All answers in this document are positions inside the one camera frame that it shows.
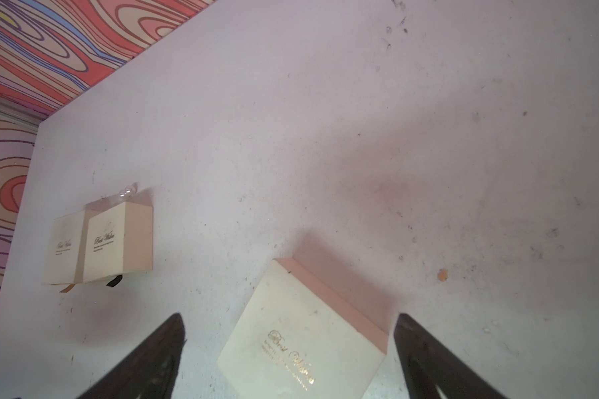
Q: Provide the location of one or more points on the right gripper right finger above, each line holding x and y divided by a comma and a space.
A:
431, 370

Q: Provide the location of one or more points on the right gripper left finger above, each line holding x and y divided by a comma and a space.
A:
150, 370

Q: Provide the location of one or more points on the small cream jewelry box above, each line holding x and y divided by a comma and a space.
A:
119, 241

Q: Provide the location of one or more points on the cream drawer jewelry box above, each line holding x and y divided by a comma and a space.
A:
67, 250

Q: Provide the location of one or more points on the cream jewelry box middle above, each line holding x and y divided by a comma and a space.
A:
297, 338

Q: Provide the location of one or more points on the small earring on table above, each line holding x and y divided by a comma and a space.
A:
128, 191

